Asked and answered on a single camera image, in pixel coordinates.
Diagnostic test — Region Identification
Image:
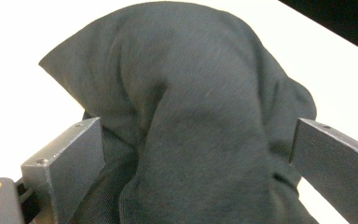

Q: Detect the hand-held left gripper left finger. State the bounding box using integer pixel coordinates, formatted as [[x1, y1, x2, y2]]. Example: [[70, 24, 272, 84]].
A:
[[21, 117, 106, 224]]

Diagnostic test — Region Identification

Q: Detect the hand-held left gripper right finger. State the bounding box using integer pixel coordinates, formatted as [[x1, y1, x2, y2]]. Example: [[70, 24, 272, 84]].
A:
[[288, 118, 358, 224]]

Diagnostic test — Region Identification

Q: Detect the dark grey cloth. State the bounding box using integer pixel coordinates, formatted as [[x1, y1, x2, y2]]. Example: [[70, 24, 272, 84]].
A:
[[38, 1, 321, 224]]

